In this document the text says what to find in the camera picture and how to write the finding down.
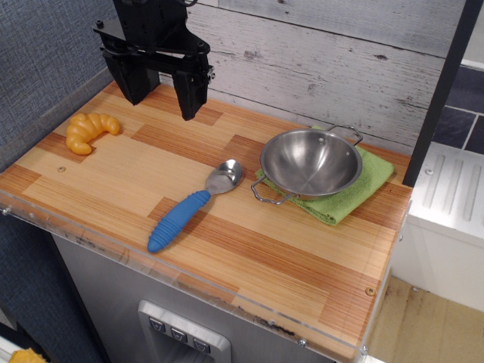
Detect white toy sink unit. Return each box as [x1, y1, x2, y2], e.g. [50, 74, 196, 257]
[391, 143, 483, 310]

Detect small steel two-handled colander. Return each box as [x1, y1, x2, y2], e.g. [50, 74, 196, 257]
[251, 126, 363, 205]

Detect clear acrylic table edge guard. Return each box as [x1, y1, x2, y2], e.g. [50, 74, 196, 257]
[1, 192, 369, 362]

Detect spoon with blue ribbed handle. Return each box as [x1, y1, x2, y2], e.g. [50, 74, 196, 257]
[147, 160, 242, 253]

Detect yellow toy at bottom left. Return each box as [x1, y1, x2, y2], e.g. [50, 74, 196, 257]
[8, 349, 46, 363]

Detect dark right vertical post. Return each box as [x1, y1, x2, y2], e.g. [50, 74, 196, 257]
[402, 0, 483, 187]

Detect silver toy fridge cabinet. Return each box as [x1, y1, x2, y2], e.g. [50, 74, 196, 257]
[54, 237, 329, 362]

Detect orange plastic toy croissant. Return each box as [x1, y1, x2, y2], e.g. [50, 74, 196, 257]
[66, 113, 120, 155]

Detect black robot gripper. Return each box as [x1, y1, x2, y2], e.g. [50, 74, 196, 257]
[94, 1, 215, 121]

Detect silver dispenser button panel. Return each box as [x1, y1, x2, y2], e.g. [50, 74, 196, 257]
[138, 299, 232, 362]

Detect green folded cloth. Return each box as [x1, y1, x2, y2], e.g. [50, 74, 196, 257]
[256, 144, 394, 226]

